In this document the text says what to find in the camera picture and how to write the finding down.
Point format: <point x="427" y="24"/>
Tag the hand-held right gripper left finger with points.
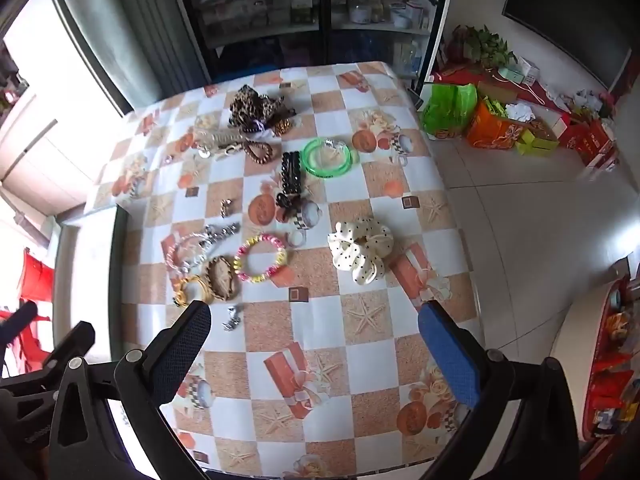
<point x="182" y="350"/>

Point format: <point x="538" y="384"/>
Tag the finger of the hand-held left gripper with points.
<point x="75" y="337"/>
<point x="20" y="317"/>

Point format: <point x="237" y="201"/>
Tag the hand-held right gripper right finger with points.
<point x="450" y="360"/>

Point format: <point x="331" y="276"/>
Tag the silver metal ornament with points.
<point x="220" y="232"/>

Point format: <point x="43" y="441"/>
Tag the white polka dot scrunchie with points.
<point x="350" y="250"/>

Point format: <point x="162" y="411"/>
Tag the black lace hair clip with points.
<point x="292" y="172"/>

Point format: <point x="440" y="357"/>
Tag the green silicone wristband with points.
<point x="355" y="155"/>

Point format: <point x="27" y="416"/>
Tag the translucent green bangle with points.
<point x="306" y="157"/>

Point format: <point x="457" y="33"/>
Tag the red bucket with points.
<point x="37" y="275"/>

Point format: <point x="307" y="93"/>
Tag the silver charm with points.
<point x="232" y="320"/>

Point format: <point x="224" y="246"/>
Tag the checkered printed tablecloth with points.
<point x="360" y="355"/>

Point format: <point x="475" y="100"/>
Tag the small silver brooch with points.
<point x="226" y="208"/>

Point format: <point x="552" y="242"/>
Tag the beige wardrobe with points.
<point x="45" y="160"/>

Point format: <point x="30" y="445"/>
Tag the small black claw clip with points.
<point x="287" y="205"/>

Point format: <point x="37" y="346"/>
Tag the cream cutout hair clip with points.
<point x="227" y="150"/>

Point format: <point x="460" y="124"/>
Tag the clear hair claw clip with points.
<point x="220" y="137"/>

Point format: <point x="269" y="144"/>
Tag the green cardboard box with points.
<point x="535" y="146"/>

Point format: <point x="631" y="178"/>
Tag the brown rhinestone hair clip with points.
<point x="283" y="127"/>

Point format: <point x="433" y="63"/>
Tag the green plastic bag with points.
<point x="447" y="110"/>

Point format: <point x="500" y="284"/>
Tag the leopard print scrunchie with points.
<point x="250" y="105"/>

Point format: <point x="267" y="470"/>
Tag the red gift box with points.
<point x="585" y="142"/>

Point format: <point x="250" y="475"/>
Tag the white plastic bag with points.
<point x="520" y="110"/>

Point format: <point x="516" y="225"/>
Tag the teal tissue box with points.
<point x="515" y="74"/>

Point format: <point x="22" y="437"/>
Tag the grey curtain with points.
<point x="130" y="25"/>

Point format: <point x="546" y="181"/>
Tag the potted green plant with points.
<point x="482" y="45"/>

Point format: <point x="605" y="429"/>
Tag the white jar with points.
<point x="361" y="10"/>

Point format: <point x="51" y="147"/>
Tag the glass door cabinet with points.
<point x="325" y="10"/>

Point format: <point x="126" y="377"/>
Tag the dark wall screen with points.
<point x="565" y="5"/>

